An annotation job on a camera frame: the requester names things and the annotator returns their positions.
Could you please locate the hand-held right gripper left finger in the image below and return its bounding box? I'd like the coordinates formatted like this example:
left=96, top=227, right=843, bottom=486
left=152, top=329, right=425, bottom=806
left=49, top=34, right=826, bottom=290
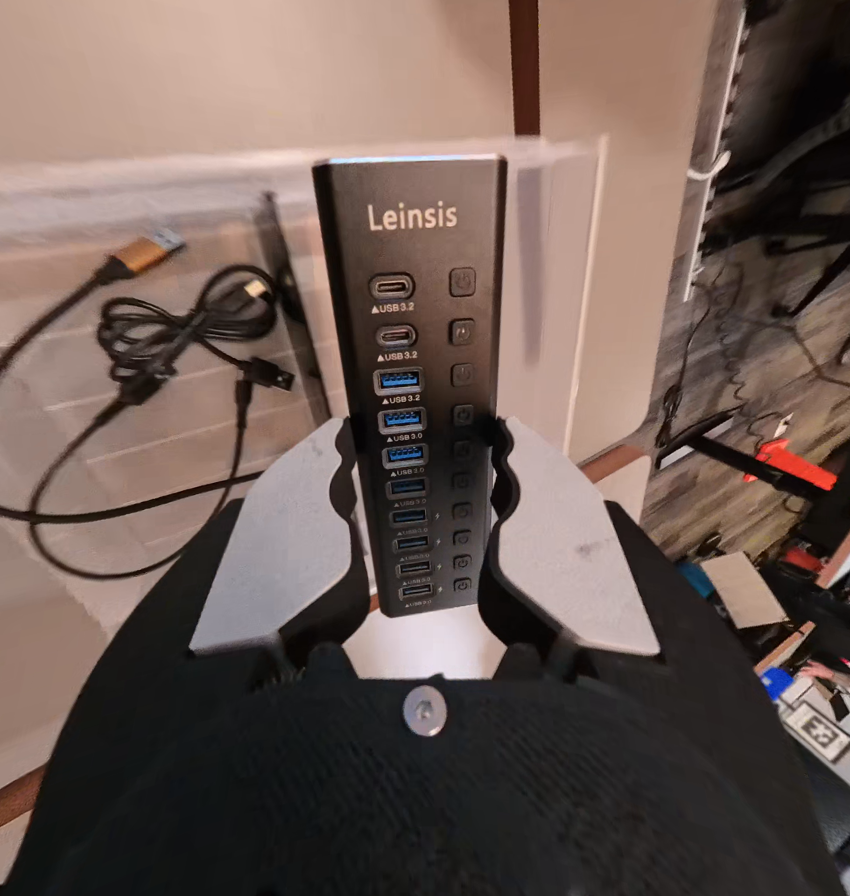
left=187, top=418, right=371, bottom=657

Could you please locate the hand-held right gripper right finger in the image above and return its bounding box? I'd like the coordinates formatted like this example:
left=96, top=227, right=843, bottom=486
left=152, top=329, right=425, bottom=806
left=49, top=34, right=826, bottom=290
left=477, top=416, right=661, bottom=657

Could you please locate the black cable with gold plug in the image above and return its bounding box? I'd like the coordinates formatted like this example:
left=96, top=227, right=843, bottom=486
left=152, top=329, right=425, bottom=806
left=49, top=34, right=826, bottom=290
left=0, top=226, right=265, bottom=525

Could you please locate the black multiport USB hub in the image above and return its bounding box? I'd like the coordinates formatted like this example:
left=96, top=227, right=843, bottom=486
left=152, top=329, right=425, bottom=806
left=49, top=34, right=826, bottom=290
left=310, top=153, right=510, bottom=620

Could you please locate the clear plastic bin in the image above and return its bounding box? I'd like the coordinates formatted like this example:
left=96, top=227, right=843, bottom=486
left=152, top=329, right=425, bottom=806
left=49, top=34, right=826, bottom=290
left=0, top=135, right=610, bottom=624

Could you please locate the grey desk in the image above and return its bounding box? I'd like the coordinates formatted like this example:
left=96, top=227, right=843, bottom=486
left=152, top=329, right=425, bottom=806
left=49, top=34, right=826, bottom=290
left=0, top=0, right=723, bottom=890

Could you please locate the grey cardboard sheet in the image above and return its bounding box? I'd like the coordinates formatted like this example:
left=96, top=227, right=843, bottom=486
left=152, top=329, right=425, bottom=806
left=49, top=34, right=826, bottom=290
left=700, top=552, right=791, bottom=631

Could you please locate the black white marker tag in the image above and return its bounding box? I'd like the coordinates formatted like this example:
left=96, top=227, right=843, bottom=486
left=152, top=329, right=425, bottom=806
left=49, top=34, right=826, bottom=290
left=780, top=702, right=850, bottom=765

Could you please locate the red metal bracket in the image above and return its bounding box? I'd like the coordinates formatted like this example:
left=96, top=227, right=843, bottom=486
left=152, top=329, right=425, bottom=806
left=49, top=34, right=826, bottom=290
left=742, top=435, right=850, bottom=506

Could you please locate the white cable tray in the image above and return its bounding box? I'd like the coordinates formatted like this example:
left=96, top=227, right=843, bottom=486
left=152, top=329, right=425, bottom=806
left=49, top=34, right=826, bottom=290
left=682, top=0, right=735, bottom=303

